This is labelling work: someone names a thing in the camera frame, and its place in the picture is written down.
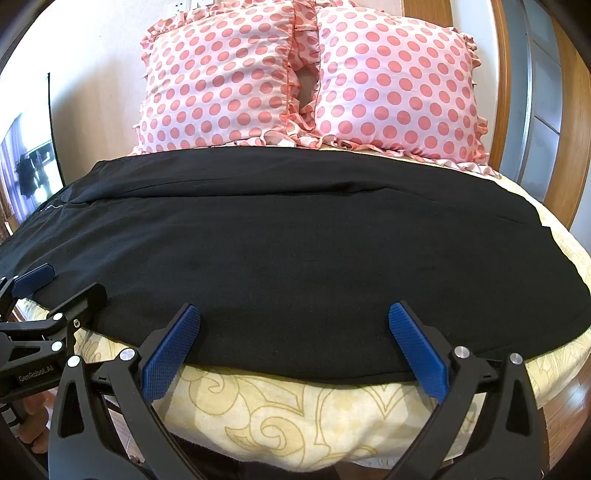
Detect black pants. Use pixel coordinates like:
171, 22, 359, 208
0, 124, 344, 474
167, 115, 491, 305
0, 148, 591, 385

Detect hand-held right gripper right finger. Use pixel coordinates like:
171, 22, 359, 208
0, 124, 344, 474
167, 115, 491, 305
387, 302, 549, 480

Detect yellow patterned bed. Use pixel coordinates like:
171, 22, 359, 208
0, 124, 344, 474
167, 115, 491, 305
9, 138, 591, 468

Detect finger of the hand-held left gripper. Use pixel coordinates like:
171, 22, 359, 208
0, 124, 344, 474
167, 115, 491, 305
0, 283, 108, 356
0, 263, 55, 305

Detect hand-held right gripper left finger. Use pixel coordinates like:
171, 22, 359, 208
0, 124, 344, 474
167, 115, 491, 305
46, 303, 204, 480

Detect wooden framed sliding door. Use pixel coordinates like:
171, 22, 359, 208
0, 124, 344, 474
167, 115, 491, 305
489, 0, 591, 232

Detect pink polka dot pillow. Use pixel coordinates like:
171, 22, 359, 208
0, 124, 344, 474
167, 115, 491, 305
131, 0, 319, 155
288, 0, 491, 168

